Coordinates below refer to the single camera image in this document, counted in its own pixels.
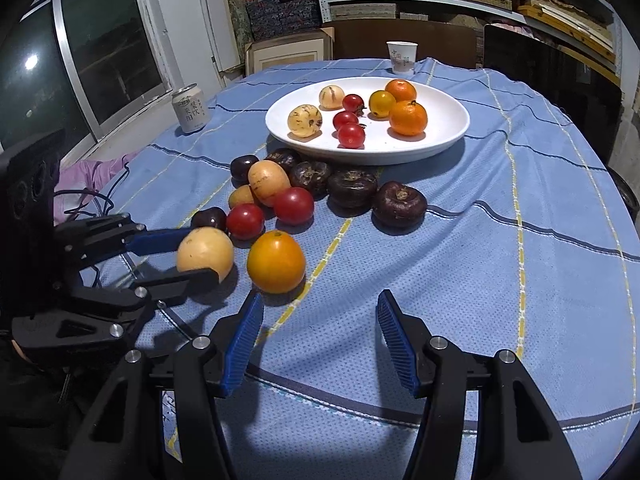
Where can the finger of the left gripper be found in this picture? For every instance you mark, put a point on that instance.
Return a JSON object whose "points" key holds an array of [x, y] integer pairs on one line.
{"points": [[155, 240], [171, 287]]}

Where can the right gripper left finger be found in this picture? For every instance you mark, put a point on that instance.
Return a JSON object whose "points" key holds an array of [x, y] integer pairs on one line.
{"points": [[210, 368]]}

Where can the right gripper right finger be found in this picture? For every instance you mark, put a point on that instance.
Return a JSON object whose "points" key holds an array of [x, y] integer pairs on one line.
{"points": [[434, 369]]}

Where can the large yellow pepino melon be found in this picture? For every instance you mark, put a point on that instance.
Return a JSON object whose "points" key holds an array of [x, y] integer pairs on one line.
{"points": [[206, 248]]}

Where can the dark purple plum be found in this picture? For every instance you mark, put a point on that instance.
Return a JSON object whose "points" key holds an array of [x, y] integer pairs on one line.
{"points": [[240, 167], [213, 217]]}

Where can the large orange tomato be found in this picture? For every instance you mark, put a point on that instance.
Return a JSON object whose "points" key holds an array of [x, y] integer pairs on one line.
{"points": [[276, 264]]}

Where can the tan pepino melon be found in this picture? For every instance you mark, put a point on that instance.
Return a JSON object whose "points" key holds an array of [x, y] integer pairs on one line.
{"points": [[267, 180]]}

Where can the large dark water chestnut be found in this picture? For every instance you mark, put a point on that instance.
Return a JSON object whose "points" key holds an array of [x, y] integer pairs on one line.
{"points": [[399, 206]]}

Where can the pink cloth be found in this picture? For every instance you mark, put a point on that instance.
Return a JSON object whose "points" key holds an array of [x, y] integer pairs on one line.
{"points": [[81, 179]]}

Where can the blue checked tablecloth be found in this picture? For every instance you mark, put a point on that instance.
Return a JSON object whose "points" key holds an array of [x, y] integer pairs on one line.
{"points": [[526, 244]]}

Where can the white beverage can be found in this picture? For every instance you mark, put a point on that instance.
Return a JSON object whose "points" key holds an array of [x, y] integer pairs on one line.
{"points": [[190, 108]]}

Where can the sliding window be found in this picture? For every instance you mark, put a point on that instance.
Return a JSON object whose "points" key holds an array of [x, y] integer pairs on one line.
{"points": [[83, 66]]}

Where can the striped pepino melon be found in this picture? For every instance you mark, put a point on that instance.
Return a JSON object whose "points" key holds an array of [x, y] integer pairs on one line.
{"points": [[305, 121]]}

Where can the orange tangerine front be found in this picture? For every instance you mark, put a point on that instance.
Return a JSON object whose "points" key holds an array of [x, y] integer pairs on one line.
{"points": [[408, 118]]}

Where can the orange tangerine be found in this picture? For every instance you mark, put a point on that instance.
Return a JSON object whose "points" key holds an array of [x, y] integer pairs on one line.
{"points": [[408, 118], [401, 90]]}

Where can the white oval plate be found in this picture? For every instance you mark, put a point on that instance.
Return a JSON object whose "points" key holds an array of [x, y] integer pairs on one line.
{"points": [[447, 122]]}

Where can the yellow orange tomato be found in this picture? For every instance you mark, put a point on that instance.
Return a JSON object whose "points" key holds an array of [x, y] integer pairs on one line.
{"points": [[380, 103]]}

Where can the orange tangerine back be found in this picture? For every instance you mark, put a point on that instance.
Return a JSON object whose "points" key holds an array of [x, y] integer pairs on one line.
{"points": [[401, 90]]}

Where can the framed picture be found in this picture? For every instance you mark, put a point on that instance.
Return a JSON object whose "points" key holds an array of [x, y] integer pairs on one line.
{"points": [[304, 47]]}

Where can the white paper cup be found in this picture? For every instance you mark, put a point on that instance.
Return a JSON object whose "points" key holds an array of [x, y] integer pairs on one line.
{"points": [[402, 56]]}

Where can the brown wooden board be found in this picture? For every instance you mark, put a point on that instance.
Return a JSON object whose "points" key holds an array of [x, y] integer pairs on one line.
{"points": [[368, 37]]}

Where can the white metal shelf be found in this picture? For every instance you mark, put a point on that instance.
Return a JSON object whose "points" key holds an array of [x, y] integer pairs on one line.
{"points": [[450, 0]]}

